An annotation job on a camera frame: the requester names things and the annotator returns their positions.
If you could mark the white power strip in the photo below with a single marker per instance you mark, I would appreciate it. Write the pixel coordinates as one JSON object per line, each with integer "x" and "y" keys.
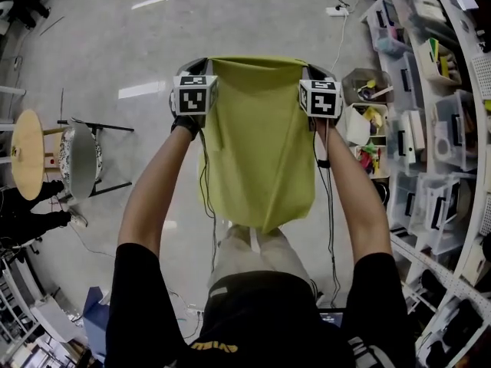
{"x": 337, "y": 11}

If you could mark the white shelving unit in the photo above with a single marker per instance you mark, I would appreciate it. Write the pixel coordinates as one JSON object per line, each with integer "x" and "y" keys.
{"x": 441, "y": 274}

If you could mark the grey chair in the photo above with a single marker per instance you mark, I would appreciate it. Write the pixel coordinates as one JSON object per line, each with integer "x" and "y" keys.
{"x": 80, "y": 159}

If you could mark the round wooden table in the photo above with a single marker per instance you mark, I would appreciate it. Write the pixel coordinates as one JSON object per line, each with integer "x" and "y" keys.
{"x": 27, "y": 152}

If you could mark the person's left forearm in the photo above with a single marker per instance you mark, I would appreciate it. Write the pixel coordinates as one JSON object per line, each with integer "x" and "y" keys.
{"x": 157, "y": 190}

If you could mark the black round bin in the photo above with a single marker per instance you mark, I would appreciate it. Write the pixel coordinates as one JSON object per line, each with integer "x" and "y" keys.
{"x": 381, "y": 194}

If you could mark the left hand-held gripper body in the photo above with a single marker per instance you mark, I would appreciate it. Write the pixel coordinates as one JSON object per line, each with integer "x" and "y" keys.
{"x": 193, "y": 96}

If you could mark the grey toy bin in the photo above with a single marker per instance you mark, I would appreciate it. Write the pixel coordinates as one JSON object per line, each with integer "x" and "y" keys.
{"x": 354, "y": 83}

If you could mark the cream storage bin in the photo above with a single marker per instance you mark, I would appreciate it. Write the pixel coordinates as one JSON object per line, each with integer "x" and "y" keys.
{"x": 431, "y": 67}

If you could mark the white toy bin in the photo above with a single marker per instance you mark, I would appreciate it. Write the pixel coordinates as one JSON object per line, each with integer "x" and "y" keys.
{"x": 356, "y": 127}
{"x": 374, "y": 161}

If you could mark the person's black shirt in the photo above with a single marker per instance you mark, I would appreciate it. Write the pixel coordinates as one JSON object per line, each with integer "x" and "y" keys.
{"x": 268, "y": 328}

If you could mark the blue box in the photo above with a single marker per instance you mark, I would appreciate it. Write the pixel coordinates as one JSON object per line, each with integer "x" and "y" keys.
{"x": 96, "y": 320}

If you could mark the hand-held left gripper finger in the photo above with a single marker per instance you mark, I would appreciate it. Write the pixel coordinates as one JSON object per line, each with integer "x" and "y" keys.
{"x": 198, "y": 66}

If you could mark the small black display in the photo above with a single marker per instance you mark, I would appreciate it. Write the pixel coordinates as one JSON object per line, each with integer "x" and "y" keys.
{"x": 330, "y": 318}

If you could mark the person's right forearm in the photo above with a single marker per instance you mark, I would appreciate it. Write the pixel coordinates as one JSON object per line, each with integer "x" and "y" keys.
{"x": 356, "y": 205}

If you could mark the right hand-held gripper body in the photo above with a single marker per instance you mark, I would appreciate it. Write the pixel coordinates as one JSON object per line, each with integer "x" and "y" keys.
{"x": 322, "y": 100}

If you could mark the yellow-green cloth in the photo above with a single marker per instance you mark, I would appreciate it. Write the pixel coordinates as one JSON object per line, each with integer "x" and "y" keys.
{"x": 257, "y": 140}

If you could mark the white plastic case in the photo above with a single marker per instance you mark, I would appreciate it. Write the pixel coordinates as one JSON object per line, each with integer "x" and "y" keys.
{"x": 53, "y": 318}

